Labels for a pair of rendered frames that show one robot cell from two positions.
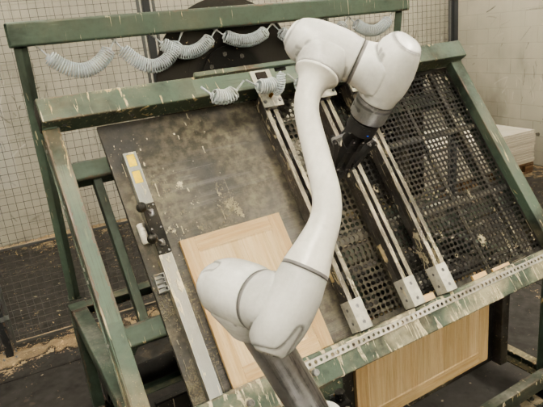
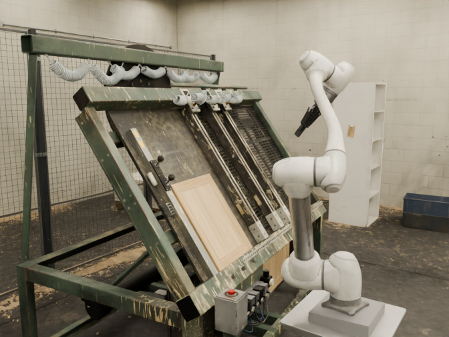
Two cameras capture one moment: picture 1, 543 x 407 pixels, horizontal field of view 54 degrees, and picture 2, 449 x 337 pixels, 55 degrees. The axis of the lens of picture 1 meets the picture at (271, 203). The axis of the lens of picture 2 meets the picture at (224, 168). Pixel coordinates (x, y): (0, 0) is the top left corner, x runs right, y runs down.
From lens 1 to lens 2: 145 cm
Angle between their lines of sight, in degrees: 32
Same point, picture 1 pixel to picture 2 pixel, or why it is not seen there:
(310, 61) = (320, 68)
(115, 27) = (91, 51)
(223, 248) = (191, 191)
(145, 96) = (137, 94)
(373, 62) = (339, 72)
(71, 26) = (68, 45)
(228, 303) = (307, 171)
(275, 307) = (337, 166)
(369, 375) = not seen: hidden behind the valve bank
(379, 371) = not seen: hidden behind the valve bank
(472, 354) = not seen: hidden behind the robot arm
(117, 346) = (164, 243)
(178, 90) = (151, 94)
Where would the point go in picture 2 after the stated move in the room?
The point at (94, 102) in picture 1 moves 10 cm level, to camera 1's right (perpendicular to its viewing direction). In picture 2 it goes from (113, 93) to (131, 93)
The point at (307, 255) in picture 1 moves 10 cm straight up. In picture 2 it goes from (341, 146) to (341, 124)
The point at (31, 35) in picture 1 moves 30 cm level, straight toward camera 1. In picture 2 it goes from (45, 46) to (77, 42)
